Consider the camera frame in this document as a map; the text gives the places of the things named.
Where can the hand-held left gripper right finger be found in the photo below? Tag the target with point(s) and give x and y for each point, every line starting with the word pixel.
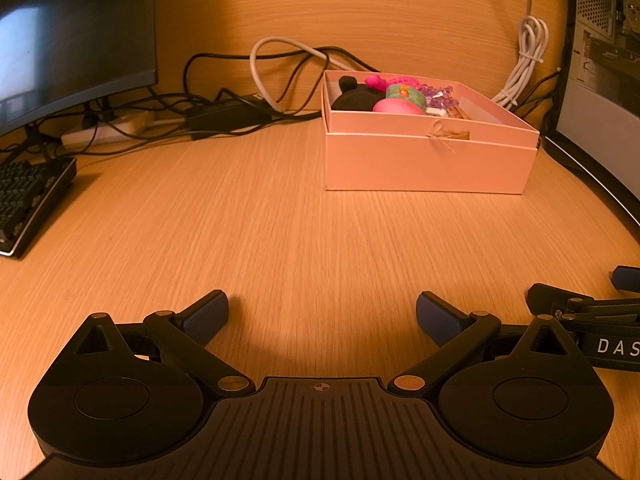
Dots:
pixel 442 317

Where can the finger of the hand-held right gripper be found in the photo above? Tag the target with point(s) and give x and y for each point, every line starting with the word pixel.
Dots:
pixel 627 278
pixel 550 297

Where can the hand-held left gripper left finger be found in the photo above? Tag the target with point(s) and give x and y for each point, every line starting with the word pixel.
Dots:
pixel 205 317

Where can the pink cardboard box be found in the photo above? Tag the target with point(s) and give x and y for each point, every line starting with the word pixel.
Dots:
pixel 425 165

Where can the brown snack packet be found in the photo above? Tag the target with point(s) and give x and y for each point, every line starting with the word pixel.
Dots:
pixel 455 112

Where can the pink and green toy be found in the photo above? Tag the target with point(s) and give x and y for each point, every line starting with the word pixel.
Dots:
pixel 400 102

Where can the black plush toy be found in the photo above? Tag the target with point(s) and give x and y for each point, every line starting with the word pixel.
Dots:
pixel 355 97

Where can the computer tower case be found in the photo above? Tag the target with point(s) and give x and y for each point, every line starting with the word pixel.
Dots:
pixel 600 85

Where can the black power adapter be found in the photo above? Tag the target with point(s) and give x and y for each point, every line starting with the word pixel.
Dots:
pixel 225 116

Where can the white power strip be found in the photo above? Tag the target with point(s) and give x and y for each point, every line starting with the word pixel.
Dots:
pixel 110 130

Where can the black keyboard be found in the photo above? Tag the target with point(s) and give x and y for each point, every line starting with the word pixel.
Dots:
pixel 30 195

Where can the computer monitor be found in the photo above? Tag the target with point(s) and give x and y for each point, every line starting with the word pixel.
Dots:
pixel 75 35

